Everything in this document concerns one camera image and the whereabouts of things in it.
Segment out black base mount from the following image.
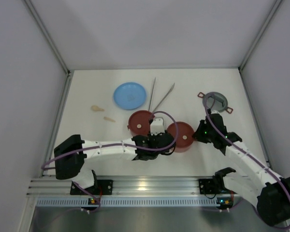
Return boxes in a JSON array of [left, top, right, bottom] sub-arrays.
[[70, 179, 113, 195], [198, 178, 217, 195]]

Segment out blue plate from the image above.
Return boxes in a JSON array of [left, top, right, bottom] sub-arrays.
[[113, 82, 147, 110]]

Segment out perforated cable duct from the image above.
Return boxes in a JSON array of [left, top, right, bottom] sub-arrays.
[[36, 196, 231, 207]]

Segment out long metal tongs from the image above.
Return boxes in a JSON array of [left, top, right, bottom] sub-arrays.
[[147, 77, 175, 112]]

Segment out aluminium front rail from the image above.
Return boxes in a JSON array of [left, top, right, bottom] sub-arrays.
[[26, 175, 254, 198]]

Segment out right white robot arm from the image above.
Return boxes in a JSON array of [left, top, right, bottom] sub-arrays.
[[193, 109, 290, 227]]

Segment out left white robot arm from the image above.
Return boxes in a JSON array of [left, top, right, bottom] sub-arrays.
[[54, 118, 176, 189]]

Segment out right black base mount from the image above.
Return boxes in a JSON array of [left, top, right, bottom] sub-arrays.
[[198, 178, 217, 195]]

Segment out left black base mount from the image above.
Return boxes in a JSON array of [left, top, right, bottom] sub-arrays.
[[70, 179, 113, 195]]

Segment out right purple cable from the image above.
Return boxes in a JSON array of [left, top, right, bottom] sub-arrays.
[[204, 93, 290, 230]]

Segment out grey lid with handle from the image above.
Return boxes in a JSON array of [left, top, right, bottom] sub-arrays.
[[197, 92, 233, 114]]

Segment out red lid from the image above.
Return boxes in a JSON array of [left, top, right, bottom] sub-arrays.
[[176, 121, 194, 145], [127, 110, 152, 136]]

